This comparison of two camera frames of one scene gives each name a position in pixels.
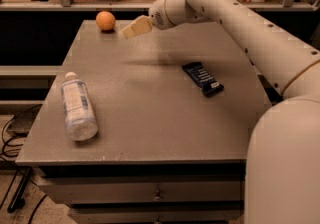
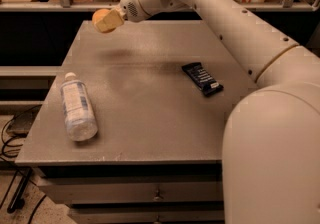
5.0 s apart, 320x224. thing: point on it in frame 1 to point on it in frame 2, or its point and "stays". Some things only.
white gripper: x=157 y=14 to x=129 y=6
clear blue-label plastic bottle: x=80 y=116 stays
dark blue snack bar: x=203 y=79 stays
